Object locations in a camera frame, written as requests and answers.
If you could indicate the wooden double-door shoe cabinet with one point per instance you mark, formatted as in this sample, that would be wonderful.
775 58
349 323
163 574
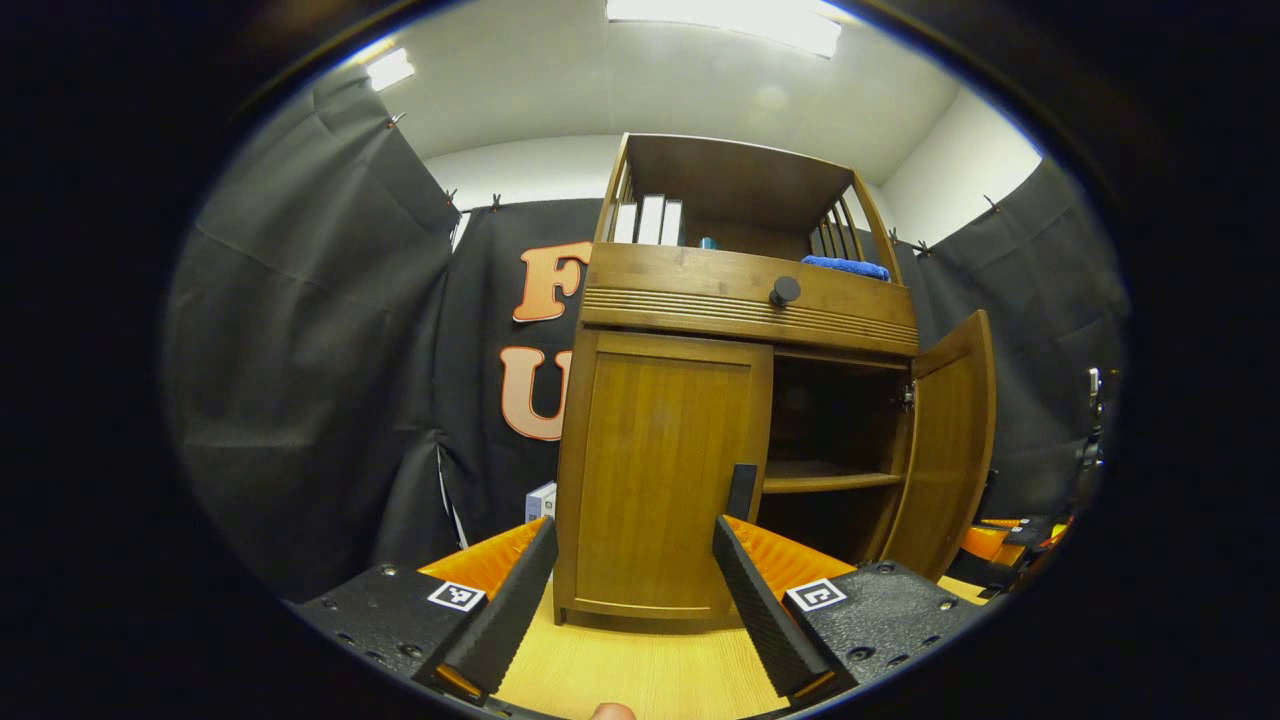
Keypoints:
700 290

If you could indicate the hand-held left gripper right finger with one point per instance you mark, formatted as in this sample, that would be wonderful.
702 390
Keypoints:
760 620

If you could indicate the black backdrop cloth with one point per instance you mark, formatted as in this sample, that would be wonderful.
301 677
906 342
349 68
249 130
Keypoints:
300 340

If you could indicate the blue folded cloth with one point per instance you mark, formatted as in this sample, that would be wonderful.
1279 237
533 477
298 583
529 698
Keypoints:
845 267

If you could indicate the small white box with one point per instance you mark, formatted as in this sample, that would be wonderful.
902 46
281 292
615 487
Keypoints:
541 503

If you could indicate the black round drawer knob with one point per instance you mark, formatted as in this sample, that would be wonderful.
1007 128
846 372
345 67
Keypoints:
785 291

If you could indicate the large ceiling light panel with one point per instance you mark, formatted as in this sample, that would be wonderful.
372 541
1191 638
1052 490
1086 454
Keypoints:
725 22

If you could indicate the white upright book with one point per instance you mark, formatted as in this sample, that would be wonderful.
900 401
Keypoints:
671 224
625 224
650 220

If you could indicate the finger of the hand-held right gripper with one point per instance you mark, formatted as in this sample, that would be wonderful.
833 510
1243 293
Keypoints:
1035 530
985 543

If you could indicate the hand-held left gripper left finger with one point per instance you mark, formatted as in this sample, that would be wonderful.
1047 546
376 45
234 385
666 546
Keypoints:
510 610

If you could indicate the small ceiling light panel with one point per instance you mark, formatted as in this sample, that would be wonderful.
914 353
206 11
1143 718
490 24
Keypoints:
390 70

